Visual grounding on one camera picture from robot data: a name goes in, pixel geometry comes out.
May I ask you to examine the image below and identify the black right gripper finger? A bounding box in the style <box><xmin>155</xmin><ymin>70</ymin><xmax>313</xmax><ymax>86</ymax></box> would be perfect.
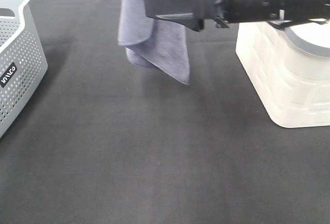
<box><xmin>144</xmin><ymin>0</ymin><xmax>204</xmax><ymax>31</ymax></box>

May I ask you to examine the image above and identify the grey microfibre towel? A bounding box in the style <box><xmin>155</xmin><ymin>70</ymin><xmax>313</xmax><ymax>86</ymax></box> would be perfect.
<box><xmin>118</xmin><ymin>0</ymin><xmax>190</xmax><ymax>85</ymax></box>

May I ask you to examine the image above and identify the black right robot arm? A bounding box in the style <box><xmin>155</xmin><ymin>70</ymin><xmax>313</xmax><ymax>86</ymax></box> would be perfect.
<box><xmin>144</xmin><ymin>0</ymin><xmax>329</xmax><ymax>31</ymax></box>

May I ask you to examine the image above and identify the white woven-pattern storage bin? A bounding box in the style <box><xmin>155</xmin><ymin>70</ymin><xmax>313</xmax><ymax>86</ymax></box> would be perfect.
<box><xmin>236</xmin><ymin>22</ymin><xmax>329</xmax><ymax>128</ymax></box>

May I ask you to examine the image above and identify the black table mat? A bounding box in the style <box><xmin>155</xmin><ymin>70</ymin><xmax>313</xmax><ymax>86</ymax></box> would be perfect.
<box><xmin>1</xmin><ymin>0</ymin><xmax>329</xmax><ymax>223</ymax></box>

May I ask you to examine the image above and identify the grey perforated laundry basket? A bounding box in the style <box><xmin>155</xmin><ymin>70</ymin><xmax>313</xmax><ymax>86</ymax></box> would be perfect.
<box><xmin>1</xmin><ymin>0</ymin><xmax>48</xmax><ymax>135</ymax></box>

